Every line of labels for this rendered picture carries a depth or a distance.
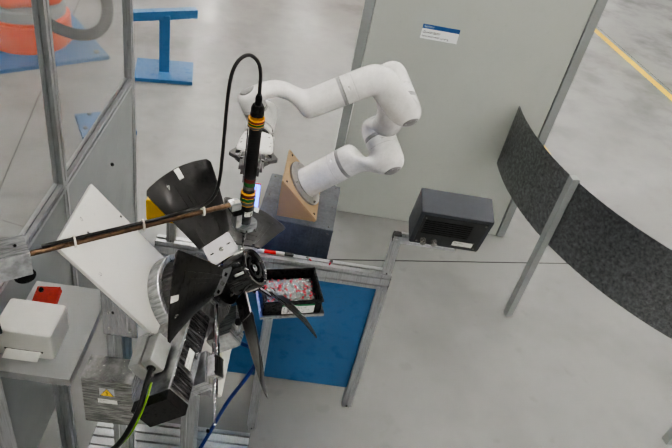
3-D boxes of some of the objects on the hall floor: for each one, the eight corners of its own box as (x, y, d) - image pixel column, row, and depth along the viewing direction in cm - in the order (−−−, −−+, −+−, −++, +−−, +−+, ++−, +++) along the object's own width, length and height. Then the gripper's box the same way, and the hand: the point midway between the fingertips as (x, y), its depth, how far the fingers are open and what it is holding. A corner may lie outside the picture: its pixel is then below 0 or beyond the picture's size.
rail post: (341, 406, 292) (377, 289, 246) (342, 399, 296) (376, 281, 249) (350, 407, 293) (387, 290, 246) (350, 400, 296) (386, 283, 249)
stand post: (177, 500, 246) (183, 351, 192) (182, 478, 253) (190, 328, 199) (189, 501, 246) (198, 353, 192) (194, 479, 254) (204, 330, 199)
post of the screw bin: (248, 429, 275) (267, 303, 227) (247, 423, 277) (266, 297, 229) (254, 429, 276) (275, 303, 228) (253, 423, 278) (274, 297, 230)
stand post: (118, 493, 244) (103, 285, 176) (125, 471, 252) (113, 263, 183) (129, 494, 245) (119, 287, 176) (136, 472, 252) (128, 265, 183)
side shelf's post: (66, 475, 246) (44, 337, 197) (70, 465, 250) (49, 327, 200) (77, 476, 247) (57, 338, 197) (80, 467, 250) (61, 328, 200)
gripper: (231, 120, 182) (219, 154, 167) (288, 129, 183) (281, 164, 169) (229, 142, 187) (218, 177, 172) (284, 151, 188) (278, 187, 173)
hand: (250, 167), depth 172 cm, fingers closed on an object, 4 cm apart
